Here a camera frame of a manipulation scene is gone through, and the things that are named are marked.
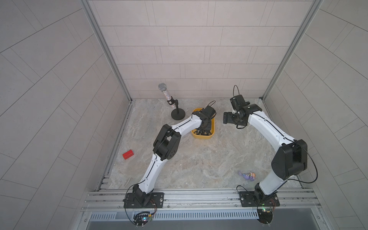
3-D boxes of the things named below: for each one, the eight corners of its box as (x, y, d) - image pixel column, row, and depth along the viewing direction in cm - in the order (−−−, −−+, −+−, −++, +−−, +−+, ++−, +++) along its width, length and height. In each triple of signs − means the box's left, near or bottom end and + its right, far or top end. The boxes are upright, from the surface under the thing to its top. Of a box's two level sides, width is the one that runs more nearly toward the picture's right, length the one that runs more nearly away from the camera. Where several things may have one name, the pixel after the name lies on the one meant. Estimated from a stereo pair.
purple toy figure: (238, 178, 80) (240, 176, 77) (238, 172, 82) (239, 170, 80) (254, 181, 79) (256, 179, 77) (253, 174, 81) (255, 173, 79)
